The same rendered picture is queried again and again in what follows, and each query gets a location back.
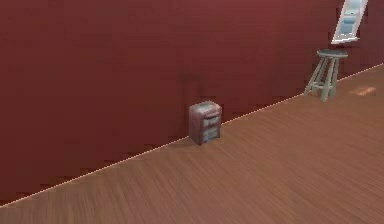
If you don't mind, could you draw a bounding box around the small reddish drawer cabinet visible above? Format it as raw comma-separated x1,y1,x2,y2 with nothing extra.
188,100,223,147

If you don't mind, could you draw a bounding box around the grey wooden stool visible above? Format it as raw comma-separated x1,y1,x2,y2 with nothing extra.
303,48,349,103

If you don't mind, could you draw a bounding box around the white framed window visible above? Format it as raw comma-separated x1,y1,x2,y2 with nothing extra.
330,0,369,45

